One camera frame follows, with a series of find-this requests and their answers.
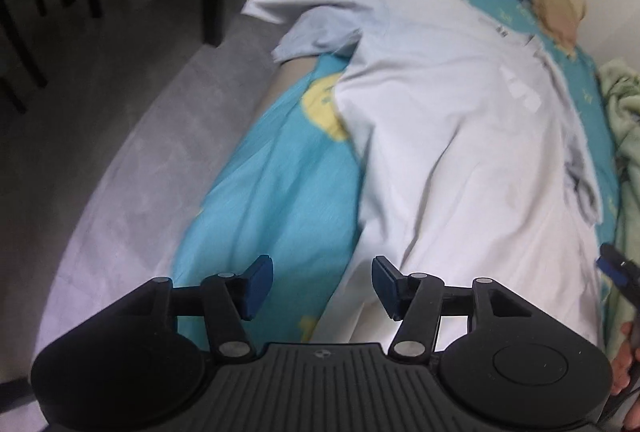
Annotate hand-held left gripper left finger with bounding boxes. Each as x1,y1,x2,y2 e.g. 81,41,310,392
100,255,274,358

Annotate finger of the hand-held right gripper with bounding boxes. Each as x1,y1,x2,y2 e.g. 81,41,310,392
597,242,640,313

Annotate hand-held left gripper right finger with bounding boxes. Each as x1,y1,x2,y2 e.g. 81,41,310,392
371,255,546,360

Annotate white shirt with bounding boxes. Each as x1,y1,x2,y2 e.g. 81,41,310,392
242,0,606,353

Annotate person's right hand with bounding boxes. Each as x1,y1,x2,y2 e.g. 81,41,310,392
612,321,636,396

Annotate teal printed bed sheet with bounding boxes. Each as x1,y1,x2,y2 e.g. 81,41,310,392
170,0,623,348

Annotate green fleece blanket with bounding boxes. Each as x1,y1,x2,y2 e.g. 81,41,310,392
597,60,640,363

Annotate beige mattress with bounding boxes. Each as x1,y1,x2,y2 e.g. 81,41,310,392
247,55,323,128

